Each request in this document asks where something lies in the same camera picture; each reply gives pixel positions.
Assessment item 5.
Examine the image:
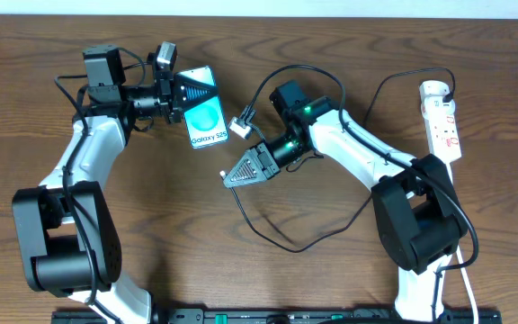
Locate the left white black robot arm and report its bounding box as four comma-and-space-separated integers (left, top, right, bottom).
12, 42, 220, 323

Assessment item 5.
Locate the blue screen Galaxy smartphone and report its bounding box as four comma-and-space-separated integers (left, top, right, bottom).
178, 66, 228, 149

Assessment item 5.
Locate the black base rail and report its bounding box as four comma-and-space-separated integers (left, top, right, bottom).
50, 307, 503, 324

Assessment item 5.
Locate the white power strip cord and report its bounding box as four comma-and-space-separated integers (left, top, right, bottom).
444, 162, 480, 324

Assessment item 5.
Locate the white power strip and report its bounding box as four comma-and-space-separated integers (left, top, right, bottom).
421, 96, 461, 164

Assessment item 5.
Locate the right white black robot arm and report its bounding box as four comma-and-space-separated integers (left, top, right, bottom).
220, 80, 472, 322

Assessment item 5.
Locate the black USB charging cable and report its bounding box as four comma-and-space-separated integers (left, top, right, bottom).
219, 67, 457, 254

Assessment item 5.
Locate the white USB charger plug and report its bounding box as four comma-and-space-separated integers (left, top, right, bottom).
419, 80, 451, 101

